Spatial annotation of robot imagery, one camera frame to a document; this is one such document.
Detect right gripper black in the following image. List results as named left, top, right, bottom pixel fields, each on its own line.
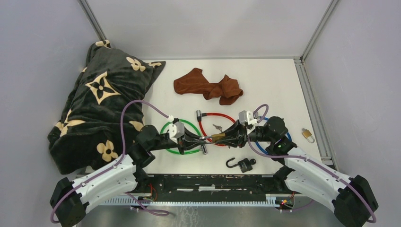
left=215, top=119, right=273, bottom=148

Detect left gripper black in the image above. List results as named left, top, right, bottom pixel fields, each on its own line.
left=149, top=125, right=207, bottom=155

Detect green cable lock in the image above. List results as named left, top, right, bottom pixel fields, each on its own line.
left=160, top=119, right=207, bottom=155

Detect red cable lock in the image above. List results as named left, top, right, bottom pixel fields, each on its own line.
left=196, top=110, right=235, bottom=136

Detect black padlock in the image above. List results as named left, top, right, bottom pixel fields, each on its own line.
left=226, top=157, right=256, bottom=173

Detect blue cable lock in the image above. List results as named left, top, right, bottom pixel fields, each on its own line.
left=255, top=117, right=292, bottom=155

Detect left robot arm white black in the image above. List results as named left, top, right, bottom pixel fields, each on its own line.
left=50, top=122, right=208, bottom=227

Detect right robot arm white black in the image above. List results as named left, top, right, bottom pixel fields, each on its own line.
left=211, top=116, right=378, bottom=227

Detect red lock keys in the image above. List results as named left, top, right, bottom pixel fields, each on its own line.
left=213, top=124, right=223, bottom=132

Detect brown cloth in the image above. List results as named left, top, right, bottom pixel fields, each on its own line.
left=173, top=68, right=244, bottom=105

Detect small brass padlock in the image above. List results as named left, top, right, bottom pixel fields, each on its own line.
left=302, top=128, right=315, bottom=144

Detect black floral blanket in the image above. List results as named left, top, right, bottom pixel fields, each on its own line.
left=47, top=40, right=166, bottom=175

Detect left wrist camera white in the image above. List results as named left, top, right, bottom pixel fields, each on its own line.
left=169, top=121, right=185, bottom=143

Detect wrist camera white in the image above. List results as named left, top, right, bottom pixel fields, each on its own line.
left=169, top=121, right=185, bottom=143
left=238, top=110, right=258, bottom=127

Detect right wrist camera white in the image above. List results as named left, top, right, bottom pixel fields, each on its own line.
left=238, top=110, right=258, bottom=127

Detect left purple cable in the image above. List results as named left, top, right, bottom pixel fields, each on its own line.
left=50, top=100, right=174, bottom=224

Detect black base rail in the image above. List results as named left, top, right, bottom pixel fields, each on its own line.
left=132, top=174, right=292, bottom=202

